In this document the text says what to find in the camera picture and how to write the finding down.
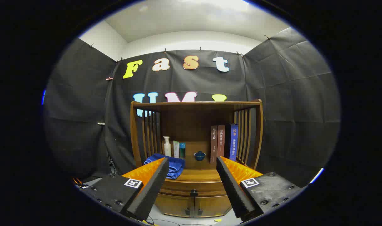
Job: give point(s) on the blue lidded teacup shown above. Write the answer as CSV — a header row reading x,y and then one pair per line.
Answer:
x,y
199,156

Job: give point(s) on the wooden cabinet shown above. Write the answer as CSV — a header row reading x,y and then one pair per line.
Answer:
x,y
188,125

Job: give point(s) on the wooden countertop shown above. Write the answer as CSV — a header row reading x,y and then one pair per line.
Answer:
x,y
198,174

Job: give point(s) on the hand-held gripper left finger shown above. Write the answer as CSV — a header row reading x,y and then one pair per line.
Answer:
x,y
153,188

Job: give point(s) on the blue folded towel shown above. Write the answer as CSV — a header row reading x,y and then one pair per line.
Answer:
x,y
175,164

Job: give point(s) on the white and green tube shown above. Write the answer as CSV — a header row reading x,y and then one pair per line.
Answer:
x,y
176,150

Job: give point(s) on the wooden cabinet door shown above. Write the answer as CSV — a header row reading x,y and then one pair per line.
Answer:
x,y
211,205
175,205

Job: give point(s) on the dark brown book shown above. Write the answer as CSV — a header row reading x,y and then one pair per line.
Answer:
x,y
214,144

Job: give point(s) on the blue book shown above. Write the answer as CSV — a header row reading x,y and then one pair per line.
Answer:
x,y
233,141

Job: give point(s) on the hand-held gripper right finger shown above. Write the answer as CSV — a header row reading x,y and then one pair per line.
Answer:
x,y
231,188

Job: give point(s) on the reddish brown book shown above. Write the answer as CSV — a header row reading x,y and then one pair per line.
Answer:
x,y
221,142

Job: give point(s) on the teal bottle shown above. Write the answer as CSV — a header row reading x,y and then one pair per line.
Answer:
x,y
182,151

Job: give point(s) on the white pump bottle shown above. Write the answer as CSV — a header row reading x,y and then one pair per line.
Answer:
x,y
167,149

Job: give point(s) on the wooden drawer with black knob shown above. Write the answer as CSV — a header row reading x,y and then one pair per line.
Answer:
x,y
184,187

